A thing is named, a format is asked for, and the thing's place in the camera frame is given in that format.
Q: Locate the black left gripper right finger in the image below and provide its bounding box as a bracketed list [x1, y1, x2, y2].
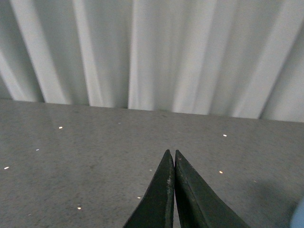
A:
[175, 150, 249, 228]

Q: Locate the white curtain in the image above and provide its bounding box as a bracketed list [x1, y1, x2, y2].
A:
[0, 0, 304, 122]

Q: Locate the blue cup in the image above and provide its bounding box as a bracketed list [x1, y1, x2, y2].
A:
[290, 199, 304, 228]

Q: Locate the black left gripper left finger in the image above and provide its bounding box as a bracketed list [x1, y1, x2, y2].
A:
[124, 150, 175, 228]

